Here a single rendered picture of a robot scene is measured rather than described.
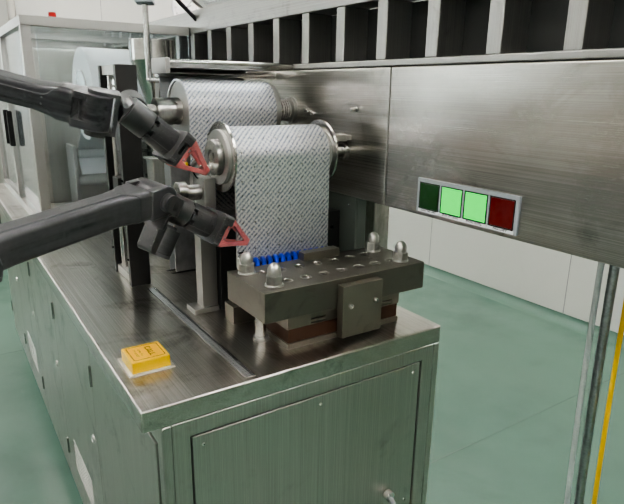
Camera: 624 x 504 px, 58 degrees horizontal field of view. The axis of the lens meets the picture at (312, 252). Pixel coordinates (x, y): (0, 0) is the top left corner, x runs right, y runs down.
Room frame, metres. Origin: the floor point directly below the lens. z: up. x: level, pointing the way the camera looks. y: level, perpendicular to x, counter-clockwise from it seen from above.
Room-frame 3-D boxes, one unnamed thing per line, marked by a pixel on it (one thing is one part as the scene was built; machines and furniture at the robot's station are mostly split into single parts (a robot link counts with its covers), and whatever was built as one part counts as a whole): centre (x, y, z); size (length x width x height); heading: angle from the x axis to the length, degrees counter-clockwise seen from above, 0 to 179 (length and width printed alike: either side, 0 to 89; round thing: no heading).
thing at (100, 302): (2.02, 0.69, 0.88); 2.52 x 0.66 x 0.04; 34
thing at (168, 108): (1.41, 0.36, 1.33); 0.06 x 0.06 x 0.06; 34
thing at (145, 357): (0.95, 0.30, 0.91); 0.07 x 0.07 x 0.02; 34
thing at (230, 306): (1.23, 0.06, 0.92); 0.28 x 0.04 x 0.04; 124
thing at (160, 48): (1.87, 0.51, 1.50); 0.14 x 0.14 x 0.06
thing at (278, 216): (1.23, 0.06, 1.11); 0.23 x 0.01 x 0.18; 124
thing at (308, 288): (1.15, -0.04, 1.00); 0.40 x 0.16 x 0.06; 124
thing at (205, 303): (1.22, 0.25, 1.05); 0.06 x 0.05 x 0.31; 124
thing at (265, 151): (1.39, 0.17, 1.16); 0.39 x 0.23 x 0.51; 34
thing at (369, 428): (2.02, 0.67, 0.43); 2.52 x 0.64 x 0.86; 34
